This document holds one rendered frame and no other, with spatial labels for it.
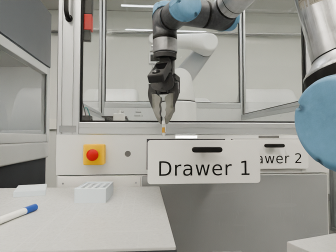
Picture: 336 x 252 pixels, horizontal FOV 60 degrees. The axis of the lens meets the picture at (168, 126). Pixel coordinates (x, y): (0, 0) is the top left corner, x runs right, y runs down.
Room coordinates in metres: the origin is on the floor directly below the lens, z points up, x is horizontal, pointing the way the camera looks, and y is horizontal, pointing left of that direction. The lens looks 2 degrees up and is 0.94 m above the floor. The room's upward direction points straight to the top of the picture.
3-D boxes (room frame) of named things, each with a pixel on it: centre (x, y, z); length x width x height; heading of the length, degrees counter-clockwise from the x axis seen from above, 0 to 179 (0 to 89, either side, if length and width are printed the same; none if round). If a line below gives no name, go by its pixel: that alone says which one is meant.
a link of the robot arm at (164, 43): (0.88, 0.01, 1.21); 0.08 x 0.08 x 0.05
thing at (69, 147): (1.56, -0.07, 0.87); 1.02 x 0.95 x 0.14; 94
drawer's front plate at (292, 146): (1.09, -0.38, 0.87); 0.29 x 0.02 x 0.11; 94
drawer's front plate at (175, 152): (0.75, -0.09, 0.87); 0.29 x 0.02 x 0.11; 94
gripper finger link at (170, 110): (0.88, -0.01, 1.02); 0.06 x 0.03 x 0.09; 165
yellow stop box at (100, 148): (1.03, 0.26, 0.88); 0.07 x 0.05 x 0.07; 94
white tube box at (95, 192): (0.84, 0.21, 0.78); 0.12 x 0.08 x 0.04; 1
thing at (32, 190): (0.93, 0.43, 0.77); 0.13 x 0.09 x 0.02; 21
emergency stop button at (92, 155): (1.00, 0.26, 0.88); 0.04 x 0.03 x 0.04; 94
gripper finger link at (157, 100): (0.89, 0.03, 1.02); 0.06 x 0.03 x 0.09; 165
